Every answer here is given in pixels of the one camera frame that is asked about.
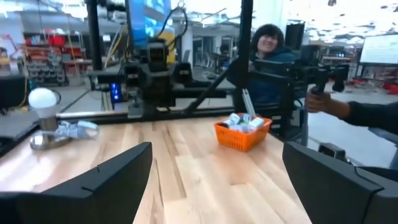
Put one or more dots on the red parts shelf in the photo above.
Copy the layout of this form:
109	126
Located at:
46	62

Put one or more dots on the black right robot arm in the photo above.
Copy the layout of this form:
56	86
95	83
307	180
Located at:
192	90

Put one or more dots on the person's hand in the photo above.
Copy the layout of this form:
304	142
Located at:
317	101

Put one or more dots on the table lamp with white bulb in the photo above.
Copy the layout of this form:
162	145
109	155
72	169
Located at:
43	99

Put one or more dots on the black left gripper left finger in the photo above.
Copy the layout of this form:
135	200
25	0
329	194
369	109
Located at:
93	199

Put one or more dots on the orange plastic basket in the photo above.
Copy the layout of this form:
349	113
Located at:
241	138

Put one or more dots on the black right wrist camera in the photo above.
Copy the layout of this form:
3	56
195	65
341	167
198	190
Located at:
157	54

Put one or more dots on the white wall screen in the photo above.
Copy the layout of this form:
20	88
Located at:
380	49

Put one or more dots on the white power adapter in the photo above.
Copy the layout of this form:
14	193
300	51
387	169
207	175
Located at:
257	122

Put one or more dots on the tablet with blue screen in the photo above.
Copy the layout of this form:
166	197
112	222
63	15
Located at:
146	21

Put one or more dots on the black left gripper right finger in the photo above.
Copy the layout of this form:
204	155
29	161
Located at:
335	193

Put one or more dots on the person's forearm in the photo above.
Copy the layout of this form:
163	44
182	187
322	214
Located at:
370	113

